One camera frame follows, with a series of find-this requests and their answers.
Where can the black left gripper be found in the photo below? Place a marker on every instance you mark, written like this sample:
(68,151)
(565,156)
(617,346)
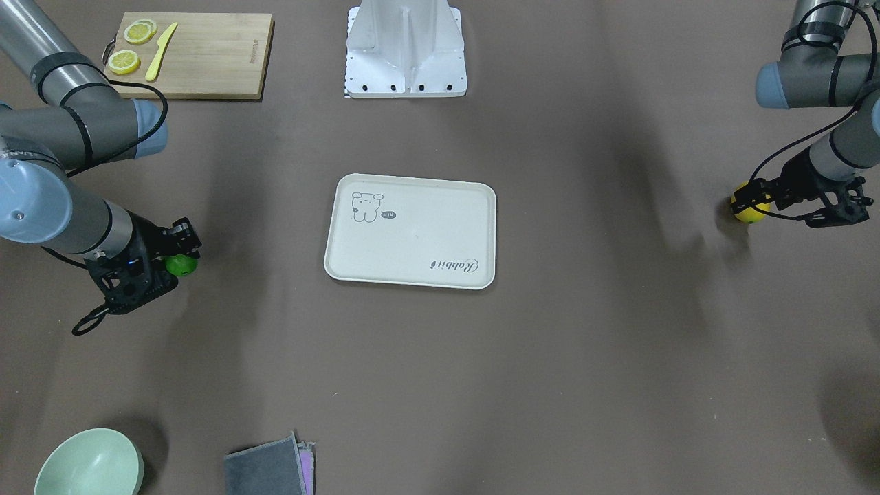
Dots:
(796,180)

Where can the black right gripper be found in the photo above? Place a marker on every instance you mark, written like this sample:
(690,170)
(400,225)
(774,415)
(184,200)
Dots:
(146,239)

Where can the green lime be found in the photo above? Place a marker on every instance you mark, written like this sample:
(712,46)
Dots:
(180,265)

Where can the yellow lemon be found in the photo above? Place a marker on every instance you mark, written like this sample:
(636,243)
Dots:
(747,207)

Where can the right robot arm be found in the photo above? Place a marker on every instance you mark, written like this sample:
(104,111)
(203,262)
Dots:
(84,123)

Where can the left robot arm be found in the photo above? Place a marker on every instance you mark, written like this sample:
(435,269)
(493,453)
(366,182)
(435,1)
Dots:
(828,58)

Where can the cream rabbit tray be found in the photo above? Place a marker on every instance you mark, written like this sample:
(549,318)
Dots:
(412,231)

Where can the yellow plastic knife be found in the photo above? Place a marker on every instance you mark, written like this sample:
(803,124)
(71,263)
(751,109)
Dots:
(162,43)

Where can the lemon slice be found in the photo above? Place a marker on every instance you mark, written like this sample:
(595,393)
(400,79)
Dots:
(123,62)
(140,31)

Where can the wooden cutting board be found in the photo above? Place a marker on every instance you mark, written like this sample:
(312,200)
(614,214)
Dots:
(210,56)

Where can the mint green bowl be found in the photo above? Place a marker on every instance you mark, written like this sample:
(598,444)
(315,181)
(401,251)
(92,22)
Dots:
(95,461)

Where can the grey folded cloth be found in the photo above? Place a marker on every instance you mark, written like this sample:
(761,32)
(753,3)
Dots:
(279,467)

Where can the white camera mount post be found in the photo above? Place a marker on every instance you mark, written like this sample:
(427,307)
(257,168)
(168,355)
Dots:
(405,49)

